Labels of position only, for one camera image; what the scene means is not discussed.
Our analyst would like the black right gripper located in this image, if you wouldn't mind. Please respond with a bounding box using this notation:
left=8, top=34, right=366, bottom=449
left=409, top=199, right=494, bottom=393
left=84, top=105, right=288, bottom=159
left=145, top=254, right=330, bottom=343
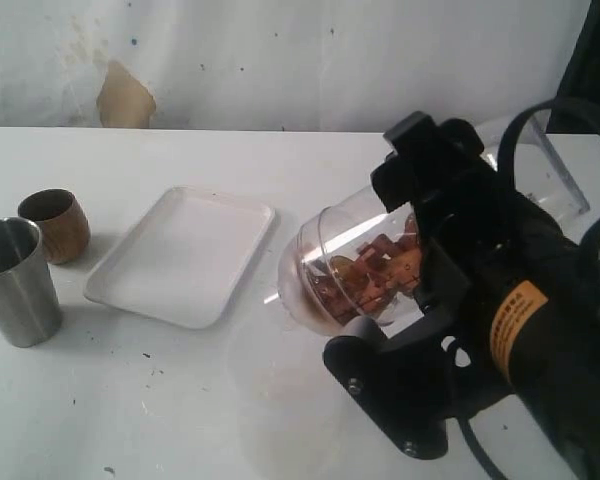
left=322, top=111, right=565, bottom=445

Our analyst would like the clear plastic shaker cup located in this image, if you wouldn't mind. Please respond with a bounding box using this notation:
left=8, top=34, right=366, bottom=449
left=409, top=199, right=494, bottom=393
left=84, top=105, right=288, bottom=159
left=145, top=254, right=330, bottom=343
left=318, top=112, right=590, bottom=326

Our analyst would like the clear shaker lid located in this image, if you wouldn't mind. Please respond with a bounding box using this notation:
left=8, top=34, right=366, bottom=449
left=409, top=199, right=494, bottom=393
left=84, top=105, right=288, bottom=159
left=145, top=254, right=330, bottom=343
left=277, top=208, right=344, bottom=337

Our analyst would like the brown wooden cup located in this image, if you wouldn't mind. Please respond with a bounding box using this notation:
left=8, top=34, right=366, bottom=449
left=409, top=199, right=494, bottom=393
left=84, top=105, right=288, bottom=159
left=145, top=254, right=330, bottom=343
left=17, top=188, right=91, bottom=265

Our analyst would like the stainless steel cup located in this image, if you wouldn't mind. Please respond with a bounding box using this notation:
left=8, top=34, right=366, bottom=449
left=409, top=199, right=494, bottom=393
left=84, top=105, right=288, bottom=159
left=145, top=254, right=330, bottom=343
left=0, top=217, right=62, bottom=348

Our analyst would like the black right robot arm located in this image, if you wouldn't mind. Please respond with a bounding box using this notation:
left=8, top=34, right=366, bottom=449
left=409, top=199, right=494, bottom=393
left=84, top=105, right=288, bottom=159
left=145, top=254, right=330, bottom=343
left=323, top=109, right=600, bottom=479

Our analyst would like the translucent plastic container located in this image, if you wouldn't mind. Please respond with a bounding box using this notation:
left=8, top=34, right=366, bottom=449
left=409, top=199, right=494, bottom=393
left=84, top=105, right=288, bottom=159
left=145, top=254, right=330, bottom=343
left=227, top=322, right=346, bottom=479

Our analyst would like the white rectangular tray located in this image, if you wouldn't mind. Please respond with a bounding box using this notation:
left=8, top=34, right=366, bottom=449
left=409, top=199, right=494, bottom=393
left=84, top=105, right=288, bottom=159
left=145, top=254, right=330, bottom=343
left=83, top=186, right=275, bottom=330

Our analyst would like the dark object at right edge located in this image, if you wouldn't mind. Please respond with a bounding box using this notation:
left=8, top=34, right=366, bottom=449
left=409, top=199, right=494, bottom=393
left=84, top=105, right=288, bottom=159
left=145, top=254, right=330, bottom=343
left=557, top=1, right=600, bottom=113

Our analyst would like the white plastic backdrop sheet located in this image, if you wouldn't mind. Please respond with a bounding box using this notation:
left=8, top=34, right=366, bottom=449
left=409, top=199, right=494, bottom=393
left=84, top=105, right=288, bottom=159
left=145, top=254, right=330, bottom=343
left=0, top=1, right=589, bottom=132

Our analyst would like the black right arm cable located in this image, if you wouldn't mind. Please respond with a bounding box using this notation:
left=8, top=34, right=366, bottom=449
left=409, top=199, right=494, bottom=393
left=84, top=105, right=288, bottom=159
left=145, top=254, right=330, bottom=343
left=459, top=97, right=600, bottom=480

